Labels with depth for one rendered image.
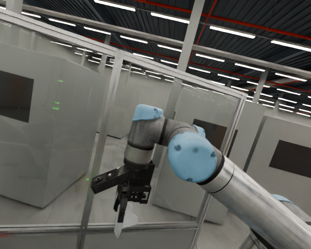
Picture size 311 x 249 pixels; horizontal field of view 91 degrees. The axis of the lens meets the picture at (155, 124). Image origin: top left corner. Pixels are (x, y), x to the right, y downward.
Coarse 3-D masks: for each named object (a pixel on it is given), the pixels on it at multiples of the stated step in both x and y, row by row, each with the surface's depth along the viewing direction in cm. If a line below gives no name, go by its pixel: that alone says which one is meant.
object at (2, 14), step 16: (0, 16) 61; (16, 16) 62; (48, 32) 67; (64, 32) 68; (96, 48) 73; (112, 48) 75; (144, 64) 81; (160, 64) 83; (112, 80) 78; (192, 80) 91; (112, 96) 80; (240, 96) 103; (240, 112) 106; (224, 144) 110; (96, 160) 85; (144, 224) 107; (160, 224) 110; (176, 224) 114; (192, 224) 118
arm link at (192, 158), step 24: (168, 144) 30; (192, 144) 23; (192, 168) 23; (216, 168) 25; (216, 192) 26; (240, 192) 25; (264, 192) 27; (240, 216) 27; (264, 216) 26; (288, 216) 27; (288, 240) 26
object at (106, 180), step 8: (120, 168) 43; (128, 168) 42; (96, 176) 42; (104, 176) 41; (112, 176) 40; (120, 176) 40; (128, 176) 41; (96, 184) 39; (104, 184) 39; (112, 184) 40; (96, 192) 39
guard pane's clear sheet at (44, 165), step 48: (0, 48) 65; (48, 48) 69; (0, 96) 68; (48, 96) 73; (96, 96) 79; (144, 96) 86; (192, 96) 95; (0, 144) 72; (48, 144) 78; (96, 144) 85; (0, 192) 77; (48, 192) 83; (144, 192) 101; (192, 192) 112
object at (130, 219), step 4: (128, 204) 42; (128, 208) 41; (128, 212) 41; (124, 216) 41; (128, 216) 41; (132, 216) 42; (136, 216) 42; (116, 220) 41; (124, 220) 41; (128, 220) 41; (132, 220) 42; (136, 220) 42; (116, 224) 40; (120, 224) 40; (124, 224) 41; (128, 224) 41; (132, 224) 41; (116, 228) 40; (120, 228) 40; (116, 232) 40; (116, 236) 41
